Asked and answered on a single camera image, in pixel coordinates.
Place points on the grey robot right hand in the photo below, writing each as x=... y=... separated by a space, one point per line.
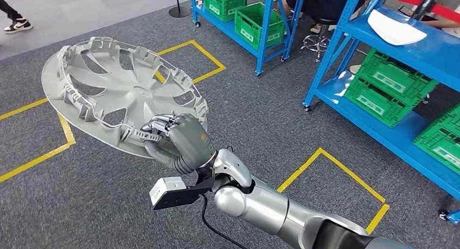
x=194 y=143

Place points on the grey plastic wheel cover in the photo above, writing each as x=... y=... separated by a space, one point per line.
x=133 y=93

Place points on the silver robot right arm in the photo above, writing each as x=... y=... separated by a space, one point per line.
x=266 y=208

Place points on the blue metal shelf rack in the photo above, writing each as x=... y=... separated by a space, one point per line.
x=442 y=57
x=266 y=31

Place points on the white curved plastic part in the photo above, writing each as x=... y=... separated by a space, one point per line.
x=395 y=30

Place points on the yellow tape square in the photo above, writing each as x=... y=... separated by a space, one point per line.
x=36 y=161
x=210 y=54

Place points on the chrome swivel stool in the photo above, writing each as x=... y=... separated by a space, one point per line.
x=322 y=31

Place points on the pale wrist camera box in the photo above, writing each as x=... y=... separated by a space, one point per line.
x=172 y=197

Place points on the black post with round base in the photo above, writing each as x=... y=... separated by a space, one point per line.
x=179 y=12

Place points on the black barrier post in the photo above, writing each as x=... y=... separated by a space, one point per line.
x=424 y=6

